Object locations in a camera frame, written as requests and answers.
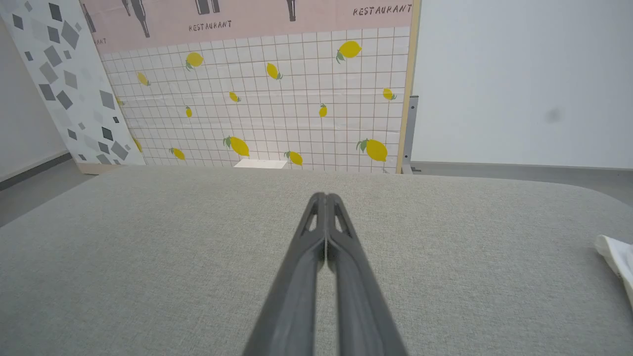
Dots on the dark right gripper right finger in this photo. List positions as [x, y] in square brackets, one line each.
[361, 306]

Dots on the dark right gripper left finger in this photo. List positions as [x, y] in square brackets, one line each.
[292, 296]

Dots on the white long-sleeve shirt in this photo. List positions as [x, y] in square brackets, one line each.
[620, 257]

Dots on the white box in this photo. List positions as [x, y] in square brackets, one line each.
[259, 163]

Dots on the grey metal panel stand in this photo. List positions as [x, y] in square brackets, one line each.
[410, 133]

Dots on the grey diamond pattern panel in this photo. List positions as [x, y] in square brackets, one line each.
[74, 99]

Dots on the lemon print wall panel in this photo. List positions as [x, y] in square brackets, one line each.
[296, 113]

